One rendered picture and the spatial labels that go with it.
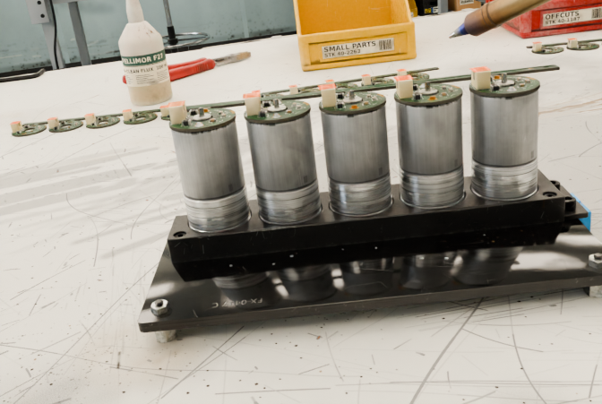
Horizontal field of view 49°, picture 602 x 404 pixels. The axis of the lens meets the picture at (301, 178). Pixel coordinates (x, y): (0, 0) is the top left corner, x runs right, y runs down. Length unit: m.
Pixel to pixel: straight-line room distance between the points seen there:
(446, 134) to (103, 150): 0.26
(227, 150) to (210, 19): 4.48
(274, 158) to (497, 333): 0.10
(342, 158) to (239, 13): 4.49
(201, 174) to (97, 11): 4.51
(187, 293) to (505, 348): 0.11
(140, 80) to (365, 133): 0.32
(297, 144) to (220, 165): 0.03
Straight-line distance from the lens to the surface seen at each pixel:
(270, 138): 0.24
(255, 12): 4.74
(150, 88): 0.54
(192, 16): 4.72
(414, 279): 0.23
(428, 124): 0.24
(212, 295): 0.23
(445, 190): 0.25
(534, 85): 0.25
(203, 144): 0.24
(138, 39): 0.53
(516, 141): 0.25
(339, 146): 0.24
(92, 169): 0.42
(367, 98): 0.25
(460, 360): 0.21
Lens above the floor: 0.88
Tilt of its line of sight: 22 degrees down
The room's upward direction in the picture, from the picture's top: 7 degrees counter-clockwise
